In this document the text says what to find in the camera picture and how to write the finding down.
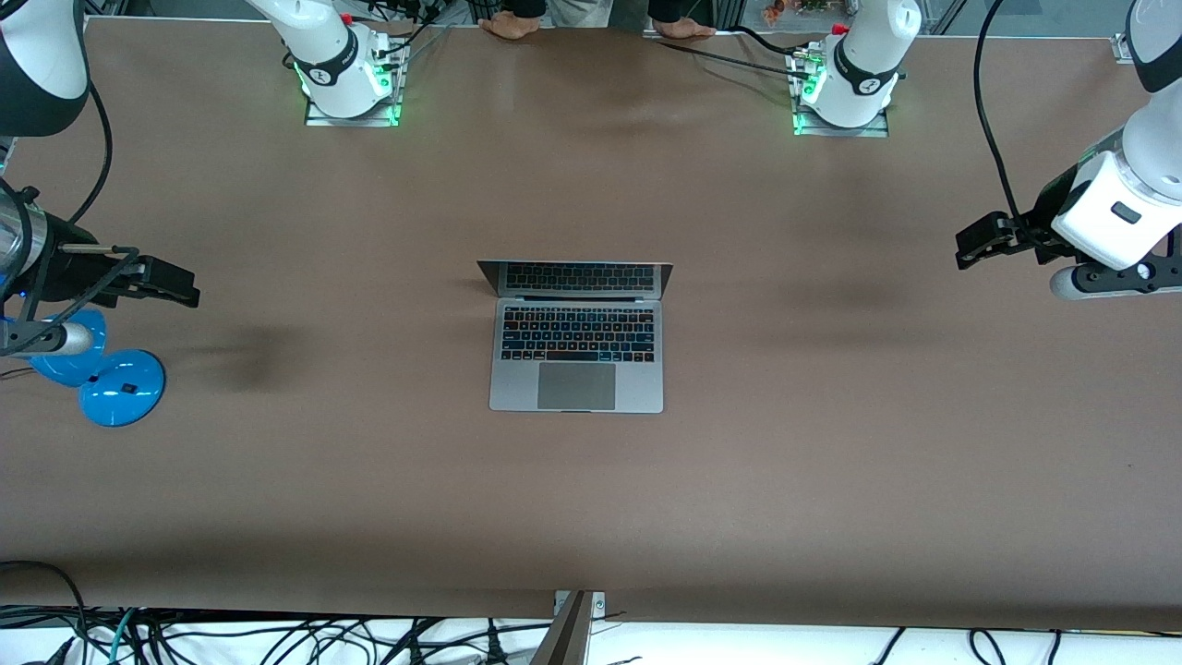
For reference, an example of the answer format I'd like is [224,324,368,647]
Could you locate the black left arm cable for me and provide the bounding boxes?
[973,0,1031,228]

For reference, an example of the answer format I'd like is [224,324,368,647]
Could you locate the teal cable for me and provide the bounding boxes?
[107,607,141,665]

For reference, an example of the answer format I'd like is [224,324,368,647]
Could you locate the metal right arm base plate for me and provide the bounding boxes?
[305,91,404,128]

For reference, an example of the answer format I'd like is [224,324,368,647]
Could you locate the blue desk lamp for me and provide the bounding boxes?
[26,309,167,429]

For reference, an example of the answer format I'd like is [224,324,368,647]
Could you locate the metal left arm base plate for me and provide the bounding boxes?
[791,103,890,139]

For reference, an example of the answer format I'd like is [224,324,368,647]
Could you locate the black cable on table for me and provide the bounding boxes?
[658,41,815,82]

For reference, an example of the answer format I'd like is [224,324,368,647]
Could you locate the grey laptop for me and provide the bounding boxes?
[476,260,675,415]

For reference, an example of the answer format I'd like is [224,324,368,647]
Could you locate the aluminium profile post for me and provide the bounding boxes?
[530,591,594,665]

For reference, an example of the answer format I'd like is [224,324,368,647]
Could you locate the black looping floor cable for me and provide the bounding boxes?
[0,559,90,665]

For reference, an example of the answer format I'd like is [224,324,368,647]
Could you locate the person left hand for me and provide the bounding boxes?
[645,18,718,41]

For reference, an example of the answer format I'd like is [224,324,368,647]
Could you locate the person left forearm dark sleeve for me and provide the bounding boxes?
[646,0,715,24]

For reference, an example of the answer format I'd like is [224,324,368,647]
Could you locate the tangle of black cables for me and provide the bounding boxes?
[139,612,555,665]

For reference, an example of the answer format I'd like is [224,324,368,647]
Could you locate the person beige clothing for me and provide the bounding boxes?
[545,0,616,30]

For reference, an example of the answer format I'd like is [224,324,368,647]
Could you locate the person right hand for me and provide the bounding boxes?
[480,11,543,41]

